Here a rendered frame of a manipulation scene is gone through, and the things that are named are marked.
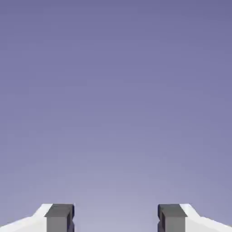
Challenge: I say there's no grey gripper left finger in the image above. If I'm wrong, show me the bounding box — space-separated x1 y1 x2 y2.
0 203 75 232

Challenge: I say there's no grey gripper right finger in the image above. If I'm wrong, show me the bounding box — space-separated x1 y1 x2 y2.
157 203 232 232

